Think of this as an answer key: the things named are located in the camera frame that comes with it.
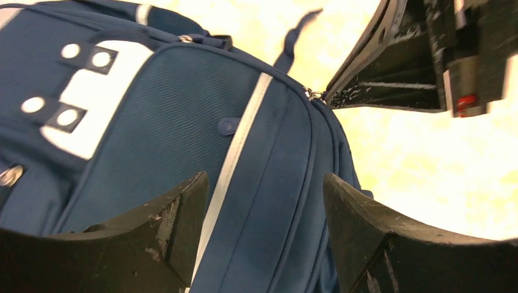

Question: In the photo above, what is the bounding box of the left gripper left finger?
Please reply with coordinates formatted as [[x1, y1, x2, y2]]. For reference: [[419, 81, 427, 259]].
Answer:
[[1, 172, 209, 292]]

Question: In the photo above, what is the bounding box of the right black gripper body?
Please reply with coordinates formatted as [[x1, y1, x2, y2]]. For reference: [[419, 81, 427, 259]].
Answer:
[[423, 1, 517, 118]]

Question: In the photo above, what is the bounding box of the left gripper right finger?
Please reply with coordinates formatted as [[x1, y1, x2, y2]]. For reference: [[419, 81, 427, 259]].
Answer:
[[323, 173, 517, 292]]

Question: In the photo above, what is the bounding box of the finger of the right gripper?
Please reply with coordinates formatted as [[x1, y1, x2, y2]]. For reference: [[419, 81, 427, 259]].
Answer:
[[325, 0, 446, 113]]

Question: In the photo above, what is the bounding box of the navy blue student backpack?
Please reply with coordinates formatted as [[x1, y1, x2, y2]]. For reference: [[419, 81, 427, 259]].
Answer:
[[1, 1, 359, 292]]

